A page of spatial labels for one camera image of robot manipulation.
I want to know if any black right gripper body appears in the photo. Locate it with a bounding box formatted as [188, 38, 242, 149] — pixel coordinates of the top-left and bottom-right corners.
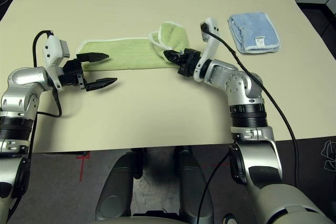
[177, 48, 203, 78]

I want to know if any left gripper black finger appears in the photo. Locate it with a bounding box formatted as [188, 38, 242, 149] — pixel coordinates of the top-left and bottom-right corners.
[86, 77, 118, 92]
[76, 52, 110, 63]

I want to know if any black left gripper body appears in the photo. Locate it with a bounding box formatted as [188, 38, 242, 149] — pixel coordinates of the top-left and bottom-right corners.
[59, 60, 87, 92]

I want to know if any green towel with white trim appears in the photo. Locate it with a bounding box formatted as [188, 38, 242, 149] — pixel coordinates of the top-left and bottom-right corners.
[76, 21, 191, 71]

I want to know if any folded light blue towel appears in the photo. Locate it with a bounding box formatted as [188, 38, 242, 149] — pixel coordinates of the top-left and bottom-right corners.
[227, 12, 281, 55]

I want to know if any red floor tape cross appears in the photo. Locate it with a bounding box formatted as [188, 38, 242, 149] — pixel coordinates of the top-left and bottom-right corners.
[77, 153, 92, 183]
[204, 162, 232, 168]

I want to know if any grey left robot leg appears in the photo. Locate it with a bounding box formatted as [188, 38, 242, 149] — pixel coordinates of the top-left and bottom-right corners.
[94, 147, 148, 221]

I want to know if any grey robot leg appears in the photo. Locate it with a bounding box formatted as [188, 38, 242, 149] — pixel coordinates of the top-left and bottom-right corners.
[174, 145, 213, 221]
[94, 147, 148, 221]

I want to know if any grey right robot leg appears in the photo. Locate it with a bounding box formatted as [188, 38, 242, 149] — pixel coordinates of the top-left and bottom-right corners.
[174, 145, 213, 221]

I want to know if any black metal rack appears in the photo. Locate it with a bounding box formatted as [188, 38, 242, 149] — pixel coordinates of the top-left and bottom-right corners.
[295, 0, 336, 44]

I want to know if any beige robot torso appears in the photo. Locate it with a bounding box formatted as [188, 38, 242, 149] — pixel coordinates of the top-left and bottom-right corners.
[91, 216, 211, 224]

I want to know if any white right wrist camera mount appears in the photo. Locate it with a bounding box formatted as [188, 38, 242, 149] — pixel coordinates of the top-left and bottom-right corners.
[194, 17, 221, 82]

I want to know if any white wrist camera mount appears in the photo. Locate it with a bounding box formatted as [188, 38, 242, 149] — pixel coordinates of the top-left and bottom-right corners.
[43, 35, 71, 92]
[194, 17, 221, 82]

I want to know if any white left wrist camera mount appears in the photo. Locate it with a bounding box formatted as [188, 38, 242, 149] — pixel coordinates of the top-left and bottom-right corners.
[43, 35, 71, 92]

